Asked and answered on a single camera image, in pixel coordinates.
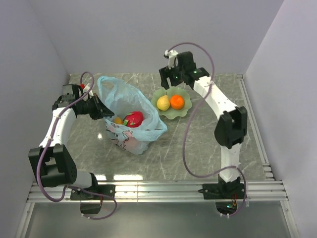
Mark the yellow fake lemon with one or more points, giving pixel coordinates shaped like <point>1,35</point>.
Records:
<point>163,103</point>

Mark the aluminium right side rail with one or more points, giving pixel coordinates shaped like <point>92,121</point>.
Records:
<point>260,146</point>

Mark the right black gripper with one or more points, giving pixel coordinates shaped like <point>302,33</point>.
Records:
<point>165,73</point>

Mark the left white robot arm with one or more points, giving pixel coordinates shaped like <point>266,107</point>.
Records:
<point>51,162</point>

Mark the yellow-orange fake peach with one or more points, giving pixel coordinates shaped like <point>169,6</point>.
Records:
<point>118,120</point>

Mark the aluminium rail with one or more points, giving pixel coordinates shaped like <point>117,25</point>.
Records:
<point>188,191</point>
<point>260,146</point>

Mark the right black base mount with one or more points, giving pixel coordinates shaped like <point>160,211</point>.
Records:
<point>230,196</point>

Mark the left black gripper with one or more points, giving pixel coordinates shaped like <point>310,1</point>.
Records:
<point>100,109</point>

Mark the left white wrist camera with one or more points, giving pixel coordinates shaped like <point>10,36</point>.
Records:
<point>85,88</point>

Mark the orange fake tangerine back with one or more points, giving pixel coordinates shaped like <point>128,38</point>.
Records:
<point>177,102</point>

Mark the light blue plastic bag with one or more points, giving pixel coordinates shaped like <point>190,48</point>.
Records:
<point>123,98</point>

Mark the aluminium front rail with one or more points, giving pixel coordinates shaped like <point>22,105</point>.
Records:
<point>188,191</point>

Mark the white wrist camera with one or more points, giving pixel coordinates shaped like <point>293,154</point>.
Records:
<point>85,88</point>
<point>171,55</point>

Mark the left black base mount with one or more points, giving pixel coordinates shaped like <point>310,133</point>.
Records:
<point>91,199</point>

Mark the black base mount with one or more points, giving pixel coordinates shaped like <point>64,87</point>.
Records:
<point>230,196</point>
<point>91,199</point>

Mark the green leaf-shaped plate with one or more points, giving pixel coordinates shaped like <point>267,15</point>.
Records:
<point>172,113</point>

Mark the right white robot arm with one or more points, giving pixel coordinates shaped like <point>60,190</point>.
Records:
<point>231,125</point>

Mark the red fake dragon fruit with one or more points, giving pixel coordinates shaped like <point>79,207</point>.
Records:
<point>133,119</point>

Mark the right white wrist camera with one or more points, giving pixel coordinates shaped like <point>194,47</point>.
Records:
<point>171,55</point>

